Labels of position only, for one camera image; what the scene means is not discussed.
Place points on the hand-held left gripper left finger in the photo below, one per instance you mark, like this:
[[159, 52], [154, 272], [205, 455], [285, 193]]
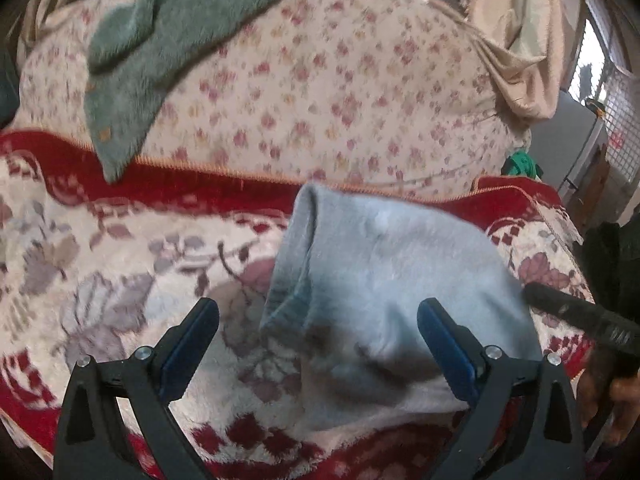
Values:
[[187, 350]]

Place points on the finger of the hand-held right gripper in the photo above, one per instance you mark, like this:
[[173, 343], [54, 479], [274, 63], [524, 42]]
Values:
[[560, 305]]

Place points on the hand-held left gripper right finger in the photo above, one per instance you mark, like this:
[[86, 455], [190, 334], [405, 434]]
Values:
[[447, 355]]

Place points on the person's right hand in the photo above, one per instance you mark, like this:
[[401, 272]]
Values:
[[600, 390]]

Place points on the black cloth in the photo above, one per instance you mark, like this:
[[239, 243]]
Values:
[[615, 255]]

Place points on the red floral blanket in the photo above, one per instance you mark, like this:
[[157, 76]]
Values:
[[100, 260]]

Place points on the green cloth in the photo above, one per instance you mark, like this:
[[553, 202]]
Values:
[[520, 162]]

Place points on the grey cabinet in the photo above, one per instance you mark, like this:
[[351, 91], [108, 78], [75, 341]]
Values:
[[570, 130]]

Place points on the window with mesh grille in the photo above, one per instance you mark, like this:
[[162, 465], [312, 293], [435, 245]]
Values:
[[612, 85]]

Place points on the beige cloth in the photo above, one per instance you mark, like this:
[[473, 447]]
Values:
[[530, 35]]

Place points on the grey fleece cloth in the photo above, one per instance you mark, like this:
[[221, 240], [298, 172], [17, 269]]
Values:
[[150, 60]]

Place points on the pink floral bedsheet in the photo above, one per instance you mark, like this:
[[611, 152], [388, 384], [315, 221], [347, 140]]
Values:
[[325, 85]]

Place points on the beige curtain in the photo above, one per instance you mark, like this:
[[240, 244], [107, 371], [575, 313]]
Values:
[[45, 0]]

